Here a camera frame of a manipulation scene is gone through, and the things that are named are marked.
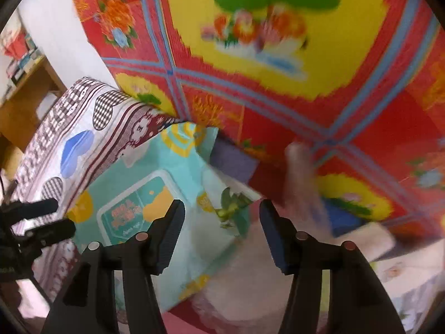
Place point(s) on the wooden bookshelf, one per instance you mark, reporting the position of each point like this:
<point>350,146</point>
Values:
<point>31,104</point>

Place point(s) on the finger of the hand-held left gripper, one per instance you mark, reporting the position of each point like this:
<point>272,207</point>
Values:
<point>38,207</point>
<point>55,231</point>

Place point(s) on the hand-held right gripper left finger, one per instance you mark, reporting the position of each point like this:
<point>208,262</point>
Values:
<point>170,236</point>

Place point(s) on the red floral wall cloth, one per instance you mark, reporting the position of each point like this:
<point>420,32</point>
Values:
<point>375,139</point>

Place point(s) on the plaid heart printed cloth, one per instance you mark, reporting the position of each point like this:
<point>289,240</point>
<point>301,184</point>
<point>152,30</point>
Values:
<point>76,118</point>

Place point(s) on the teal printed plastic packet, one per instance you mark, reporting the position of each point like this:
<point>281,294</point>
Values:
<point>139,188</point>

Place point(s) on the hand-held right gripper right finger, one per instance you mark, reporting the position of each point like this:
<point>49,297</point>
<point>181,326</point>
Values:
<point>274,236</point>

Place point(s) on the white blurred bundle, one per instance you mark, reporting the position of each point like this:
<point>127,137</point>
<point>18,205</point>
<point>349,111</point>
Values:
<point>243,278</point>

